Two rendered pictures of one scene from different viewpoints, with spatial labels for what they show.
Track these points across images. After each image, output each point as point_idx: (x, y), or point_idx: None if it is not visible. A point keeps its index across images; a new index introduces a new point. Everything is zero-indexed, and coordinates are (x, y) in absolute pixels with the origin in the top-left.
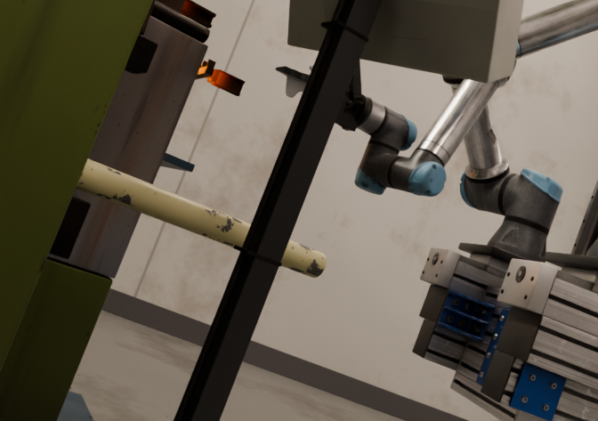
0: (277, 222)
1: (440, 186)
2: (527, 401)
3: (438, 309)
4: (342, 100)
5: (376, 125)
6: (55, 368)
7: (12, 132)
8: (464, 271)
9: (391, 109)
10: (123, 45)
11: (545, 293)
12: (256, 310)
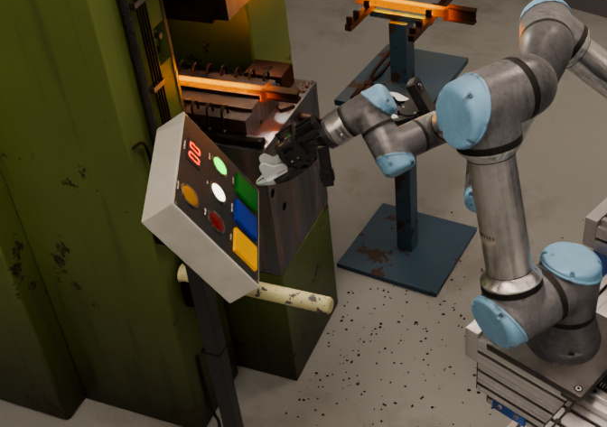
0: (206, 340)
1: None
2: (502, 408)
3: None
4: (202, 288)
5: None
6: (276, 315)
7: (131, 278)
8: (603, 236)
9: None
10: (146, 238)
11: (474, 348)
12: (219, 373)
